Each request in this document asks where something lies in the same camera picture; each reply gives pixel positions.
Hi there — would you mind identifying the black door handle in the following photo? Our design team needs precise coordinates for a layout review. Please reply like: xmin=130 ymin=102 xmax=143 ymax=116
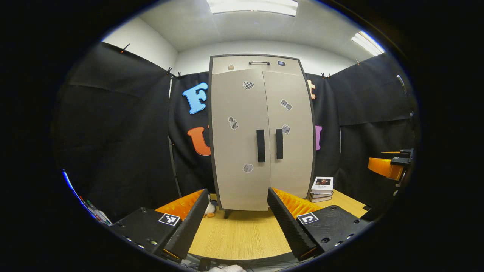
xmin=275 ymin=128 xmax=284 ymax=160
xmin=256 ymin=129 xmax=266 ymax=163

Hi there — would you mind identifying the black backdrop cloth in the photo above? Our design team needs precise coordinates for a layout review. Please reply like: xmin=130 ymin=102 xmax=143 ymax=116
xmin=53 ymin=42 xmax=416 ymax=223

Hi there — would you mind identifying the beige cabinet drawer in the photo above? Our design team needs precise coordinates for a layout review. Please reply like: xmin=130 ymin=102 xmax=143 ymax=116
xmin=211 ymin=56 xmax=303 ymax=76

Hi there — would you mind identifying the light grey shoe cabinet door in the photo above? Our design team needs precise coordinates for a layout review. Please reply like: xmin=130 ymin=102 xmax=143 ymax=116
xmin=263 ymin=70 xmax=315 ymax=199
xmin=211 ymin=69 xmax=272 ymax=212

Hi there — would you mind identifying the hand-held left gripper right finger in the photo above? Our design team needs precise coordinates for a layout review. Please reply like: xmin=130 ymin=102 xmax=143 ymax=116
xmin=267 ymin=188 xmax=369 ymax=262

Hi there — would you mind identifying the penguin plush toy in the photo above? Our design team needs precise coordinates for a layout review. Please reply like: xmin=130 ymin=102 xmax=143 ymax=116
xmin=204 ymin=195 xmax=218 ymax=218

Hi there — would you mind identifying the ceiling light panel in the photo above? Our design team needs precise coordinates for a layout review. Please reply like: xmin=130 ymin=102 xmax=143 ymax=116
xmin=351 ymin=31 xmax=386 ymax=57
xmin=206 ymin=0 xmax=299 ymax=17

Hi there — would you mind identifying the computer monitor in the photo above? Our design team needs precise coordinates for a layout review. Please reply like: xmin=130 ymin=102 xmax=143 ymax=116
xmin=62 ymin=170 xmax=93 ymax=218

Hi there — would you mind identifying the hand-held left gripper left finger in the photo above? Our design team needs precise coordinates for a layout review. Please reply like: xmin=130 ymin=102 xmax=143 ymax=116
xmin=112 ymin=189 xmax=209 ymax=262

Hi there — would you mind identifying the grey backdrop stand pole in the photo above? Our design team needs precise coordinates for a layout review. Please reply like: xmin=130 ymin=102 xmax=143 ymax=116
xmin=168 ymin=138 xmax=183 ymax=198

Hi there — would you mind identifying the light grey shoe cabinet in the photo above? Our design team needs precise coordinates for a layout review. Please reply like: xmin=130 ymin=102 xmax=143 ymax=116
xmin=209 ymin=54 xmax=317 ymax=220

